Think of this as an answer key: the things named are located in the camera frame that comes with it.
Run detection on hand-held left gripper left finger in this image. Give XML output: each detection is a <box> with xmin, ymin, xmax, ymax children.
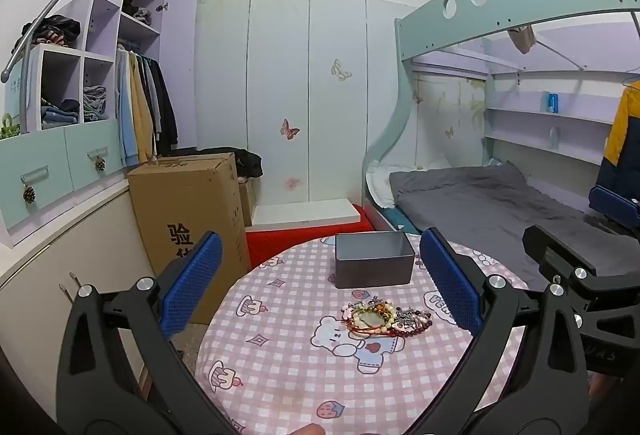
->
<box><xmin>56</xmin><ymin>231</ymin><xmax>236</xmax><ymax>435</ymax></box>

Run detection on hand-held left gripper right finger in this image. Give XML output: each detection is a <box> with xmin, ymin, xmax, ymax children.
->
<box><xmin>400</xmin><ymin>227</ymin><xmax>591</xmax><ymax>435</ymax></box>

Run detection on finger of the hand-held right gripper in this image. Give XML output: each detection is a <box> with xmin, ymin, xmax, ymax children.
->
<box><xmin>589</xmin><ymin>185</ymin><xmax>640</xmax><ymax>228</ymax></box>
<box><xmin>522</xmin><ymin>225</ymin><xmax>599</xmax><ymax>285</ymax></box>

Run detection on pile of mixed jewelry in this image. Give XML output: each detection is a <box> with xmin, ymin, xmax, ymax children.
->
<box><xmin>341</xmin><ymin>296</ymin><xmax>434</xmax><ymax>339</ymax></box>

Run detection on grey metal tin box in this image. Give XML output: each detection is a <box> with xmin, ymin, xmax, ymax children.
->
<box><xmin>334</xmin><ymin>231</ymin><xmax>416</xmax><ymax>290</ymax></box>

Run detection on yellow and navy jacket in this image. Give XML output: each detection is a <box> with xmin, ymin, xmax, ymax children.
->
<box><xmin>597</xmin><ymin>75</ymin><xmax>640</xmax><ymax>216</ymax></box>

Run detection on large cardboard box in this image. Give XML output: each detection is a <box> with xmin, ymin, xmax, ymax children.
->
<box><xmin>127</xmin><ymin>152</ymin><xmax>252</xmax><ymax>326</ymax></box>

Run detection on teal waffle blanket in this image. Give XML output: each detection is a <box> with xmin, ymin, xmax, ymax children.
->
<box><xmin>382</xmin><ymin>207</ymin><xmax>422</xmax><ymax>236</ymax></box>

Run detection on grey blanket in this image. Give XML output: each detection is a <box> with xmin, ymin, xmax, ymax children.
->
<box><xmin>389</xmin><ymin>163</ymin><xmax>640</xmax><ymax>277</ymax></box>

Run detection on small cardboard box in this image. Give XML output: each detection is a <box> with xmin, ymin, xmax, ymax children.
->
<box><xmin>239</xmin><ymin>180</ymin><xmax>257</xmax><ymax>228</ymax></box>

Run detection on red ottoman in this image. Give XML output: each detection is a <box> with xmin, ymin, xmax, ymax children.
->
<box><xmin>245</xmin><ymin>204</ymin><xmax>374</xmax><ymax>271</ymax></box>

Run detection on round table with checked cloth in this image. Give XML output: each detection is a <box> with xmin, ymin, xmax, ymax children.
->
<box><xmin>195</xmin><ymin>235</ymin><xmax>531</xmax><ymax>435</ymax></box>

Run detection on white pillow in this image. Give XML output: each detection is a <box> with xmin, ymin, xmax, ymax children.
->
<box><xmin>366</xmin><ymin>165</ymin><xmax>401</xmax><ymax>210</ymax></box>

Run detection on white board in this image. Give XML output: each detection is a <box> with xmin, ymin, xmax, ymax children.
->
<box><xmin>250</xmin><ymin>198</ymin><xmax>362</xmax><ymax>232</ymax></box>

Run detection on black garment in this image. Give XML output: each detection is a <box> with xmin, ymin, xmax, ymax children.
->
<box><xmin>197</xmin><ymin>147</ymin><xmax>264</xmax><ymax>180</ymax></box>

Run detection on white curved cabinet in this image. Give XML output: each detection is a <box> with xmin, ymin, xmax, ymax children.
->
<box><xmin>0</xmin><ymin>175</ymin><xmax>151</xmax><ymax>366</ymax></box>

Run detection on teal drawer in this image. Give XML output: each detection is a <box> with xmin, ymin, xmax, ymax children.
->
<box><xmin>65</xmin><ymin>120</ymin><xmax>124</xmax><ymax>192</ymax></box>
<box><xmin>0</xmin><ymin>135</ymin><xmax>75</xmax><ymax>222</ymax></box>

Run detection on row of hanging clothes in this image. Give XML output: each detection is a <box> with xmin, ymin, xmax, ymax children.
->
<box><xmin>116</xmin><ymin>47</ymin><xmax>179</xmax><ymax>168</ymax></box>

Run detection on brown cloth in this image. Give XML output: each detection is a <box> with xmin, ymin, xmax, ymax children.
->
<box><xmin>507</xmin><ymin>26</ymin><xmax>537</xmax><ymax>55</ymax></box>

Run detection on folded grey clothes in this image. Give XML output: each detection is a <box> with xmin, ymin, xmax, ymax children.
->
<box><xmin>82</xmin><ymin>86</ymin><xmax>109</xmax><ymax>122</ymax></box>

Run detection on folded blue clothes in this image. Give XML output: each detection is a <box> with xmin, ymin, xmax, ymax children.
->
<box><xmin>41</xmin><ymin>99</ymin><xmax>81</xmax><ymax>130</ymax></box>

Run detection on green artificial plant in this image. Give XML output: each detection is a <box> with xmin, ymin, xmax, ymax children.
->
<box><xmin>0</xmin><ymin>112</ymin><xmax>21</xmax><ymax>142</ymax></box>

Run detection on grey and black clothes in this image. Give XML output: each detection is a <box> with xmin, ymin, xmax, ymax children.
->
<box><xmin>122</xmin><ymin>0</ymin><xmax>153</xmax><ymax>26</ymax></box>

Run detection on lilac shelf unit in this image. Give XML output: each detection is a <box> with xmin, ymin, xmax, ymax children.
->
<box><xmin>0</xmin><ymin>0</ymin><xmax>198</xmax><ymax>248</ymax></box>

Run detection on dark clothes pile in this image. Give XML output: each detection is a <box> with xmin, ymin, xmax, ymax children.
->
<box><xmin>21</xmin><ymin>15</ymin><xmax>82</xmax><ymax>48</ymax></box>

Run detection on lilac wall shelves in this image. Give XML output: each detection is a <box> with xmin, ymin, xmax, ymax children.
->
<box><xmin>482</xmin><ymin>105</ymin><xmax>621</xmax><ymax>166</ymax></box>

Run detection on teal bunk bed frame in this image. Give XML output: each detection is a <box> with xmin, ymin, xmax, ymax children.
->
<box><xmin>362</xmin><ymin>0</ymin><xmax>640</xmax><ymax>226</ymax></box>

